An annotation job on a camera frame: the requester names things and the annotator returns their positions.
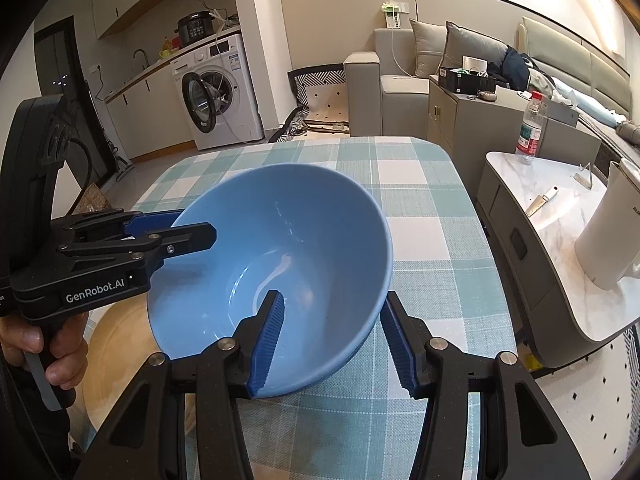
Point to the dark glass door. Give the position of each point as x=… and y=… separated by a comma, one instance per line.
x=87, y=110

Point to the cream plate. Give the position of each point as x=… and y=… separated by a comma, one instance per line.
x=120, y=350

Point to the light blue bowl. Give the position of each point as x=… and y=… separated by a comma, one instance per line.
x=300, y=240

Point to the black kitchen faucet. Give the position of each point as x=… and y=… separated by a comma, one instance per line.
x=145, y=57

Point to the light blue blanket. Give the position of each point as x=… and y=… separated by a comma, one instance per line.
x=600, y=105

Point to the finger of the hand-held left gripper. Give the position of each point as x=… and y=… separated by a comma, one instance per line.
x=150, y=222
x=190, y=237

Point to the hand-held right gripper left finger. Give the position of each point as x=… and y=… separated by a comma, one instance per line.
x=267, y=345

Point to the grey cushion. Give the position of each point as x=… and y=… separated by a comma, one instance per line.
x=427, y=47
x=470, y=45

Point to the floor mop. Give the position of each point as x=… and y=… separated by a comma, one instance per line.
x=122, y=172

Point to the speckled brown board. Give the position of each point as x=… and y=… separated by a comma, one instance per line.
x=95, y=200

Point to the teal checked tablecloth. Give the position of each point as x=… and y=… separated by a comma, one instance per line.
x=425, y=210

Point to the white kitchen counter cabinet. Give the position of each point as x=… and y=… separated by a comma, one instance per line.
x=150, y=110

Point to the small knife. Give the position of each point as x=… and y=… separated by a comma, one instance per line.
x=537, y=205

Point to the black box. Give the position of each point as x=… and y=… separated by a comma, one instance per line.
x=460, y=80

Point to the plastic water bottle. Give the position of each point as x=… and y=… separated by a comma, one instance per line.
x=530, y=135

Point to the dark blue cloth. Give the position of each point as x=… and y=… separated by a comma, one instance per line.
x=515, y=70

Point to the grey side cabinet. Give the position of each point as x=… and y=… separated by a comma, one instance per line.
x=460, y=120

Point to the small white box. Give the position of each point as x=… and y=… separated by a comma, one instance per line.
x=475, y=64

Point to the grey sofa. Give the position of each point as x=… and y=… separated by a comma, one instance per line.
x=362, y=100

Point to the white washing machine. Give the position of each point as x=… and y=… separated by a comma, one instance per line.
x=235, y=60

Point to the patterned folded mat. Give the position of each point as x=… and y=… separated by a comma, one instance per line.
x=325, y=100

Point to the white diamond pattern rug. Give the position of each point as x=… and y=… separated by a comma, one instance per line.
x=600, y=400

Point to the white kettle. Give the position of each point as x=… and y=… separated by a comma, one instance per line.
x=610, y=240

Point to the black pressure cooker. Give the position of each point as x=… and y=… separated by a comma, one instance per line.
x=195, y=27

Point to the small metal stand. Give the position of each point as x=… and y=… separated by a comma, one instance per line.
x=582, y=180

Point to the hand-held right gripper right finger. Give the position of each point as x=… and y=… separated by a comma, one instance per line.
x=400, y=350

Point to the person's left hand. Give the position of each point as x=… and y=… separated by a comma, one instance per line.
x=20, y=335

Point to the yellow bottle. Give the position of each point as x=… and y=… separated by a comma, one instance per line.
x=167, y=46

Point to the white wall holder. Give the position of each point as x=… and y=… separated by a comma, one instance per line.
x=392, y=20

